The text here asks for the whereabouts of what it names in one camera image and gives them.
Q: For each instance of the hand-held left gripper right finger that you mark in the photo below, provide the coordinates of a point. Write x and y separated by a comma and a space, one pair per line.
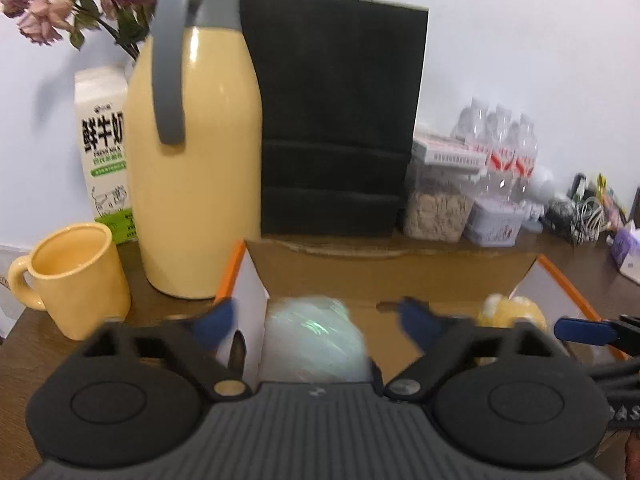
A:
419, 323

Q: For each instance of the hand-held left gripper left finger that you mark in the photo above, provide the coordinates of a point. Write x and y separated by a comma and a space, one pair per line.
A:
215, 321

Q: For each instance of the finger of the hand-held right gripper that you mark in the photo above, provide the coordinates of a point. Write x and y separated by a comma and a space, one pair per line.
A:
582, 331

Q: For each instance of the orange cardboard box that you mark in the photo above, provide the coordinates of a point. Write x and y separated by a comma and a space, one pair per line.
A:
350, 275

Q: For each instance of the yellow white plush toy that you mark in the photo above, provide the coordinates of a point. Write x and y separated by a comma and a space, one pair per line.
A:
515, 312

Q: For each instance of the purple tissue pack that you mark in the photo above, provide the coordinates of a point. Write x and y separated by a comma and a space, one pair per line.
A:
629, 252

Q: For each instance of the iridescent clear ball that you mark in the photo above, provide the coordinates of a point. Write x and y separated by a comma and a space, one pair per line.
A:
315, 340

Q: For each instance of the clear seed container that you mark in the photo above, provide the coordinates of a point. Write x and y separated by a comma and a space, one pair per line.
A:
437, 210

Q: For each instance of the pale printed tin box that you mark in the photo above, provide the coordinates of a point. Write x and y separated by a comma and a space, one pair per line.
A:
492, 222

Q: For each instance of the yellow mug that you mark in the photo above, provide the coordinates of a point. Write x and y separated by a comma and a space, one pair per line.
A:
75, 285

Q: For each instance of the small black device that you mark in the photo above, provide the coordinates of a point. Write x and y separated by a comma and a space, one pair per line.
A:
579, 186

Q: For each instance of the white robot figure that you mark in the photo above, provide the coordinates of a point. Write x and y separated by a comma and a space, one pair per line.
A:
541, 185

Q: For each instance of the yellow thermos jug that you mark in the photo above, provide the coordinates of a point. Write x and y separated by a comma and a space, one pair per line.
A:
200, 160

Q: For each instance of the white flat box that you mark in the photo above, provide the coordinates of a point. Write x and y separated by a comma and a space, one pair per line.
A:
447, 152

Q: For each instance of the clear water bottle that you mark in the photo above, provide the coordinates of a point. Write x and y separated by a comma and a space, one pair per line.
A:
500, 150
472, 120
526, 155

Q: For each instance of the white green milk carton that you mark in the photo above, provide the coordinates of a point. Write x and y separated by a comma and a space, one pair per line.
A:
102, 135

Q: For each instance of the black paper bag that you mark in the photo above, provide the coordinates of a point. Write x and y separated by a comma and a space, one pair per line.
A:
340, 110

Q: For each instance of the dried pink flowers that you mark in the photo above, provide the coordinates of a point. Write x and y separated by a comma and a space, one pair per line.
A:
45, 15

